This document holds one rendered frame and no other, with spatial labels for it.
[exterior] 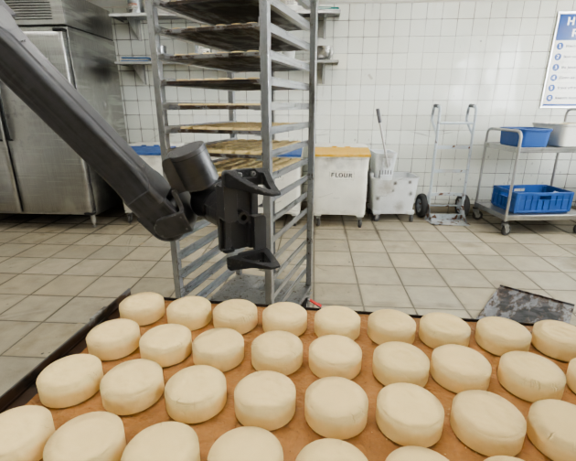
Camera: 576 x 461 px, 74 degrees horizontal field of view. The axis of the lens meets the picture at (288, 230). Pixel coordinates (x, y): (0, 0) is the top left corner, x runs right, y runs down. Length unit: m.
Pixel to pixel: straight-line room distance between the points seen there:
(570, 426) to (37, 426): 0.38
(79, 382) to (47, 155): 3.82
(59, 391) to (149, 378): 0.07
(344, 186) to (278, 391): 3.40
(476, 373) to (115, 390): 0.30
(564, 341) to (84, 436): 0.42
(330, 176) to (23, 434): 3.44
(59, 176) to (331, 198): 2.54
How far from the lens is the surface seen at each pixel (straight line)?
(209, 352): 0.38
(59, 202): 4.19
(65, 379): 0.39
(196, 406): 0.33
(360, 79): 4.28
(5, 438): 0.36
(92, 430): 0.33
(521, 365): 0.41
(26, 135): 4.23
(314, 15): 2.04
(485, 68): 4.59
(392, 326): 0.42
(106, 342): 0.42
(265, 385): 0.34
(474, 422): 0.34
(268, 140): 1.42
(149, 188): 0.61
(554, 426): 0.36
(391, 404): 0.33
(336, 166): 3.64
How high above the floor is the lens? 1.14
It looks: 18 degrees down
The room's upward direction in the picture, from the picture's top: straight up
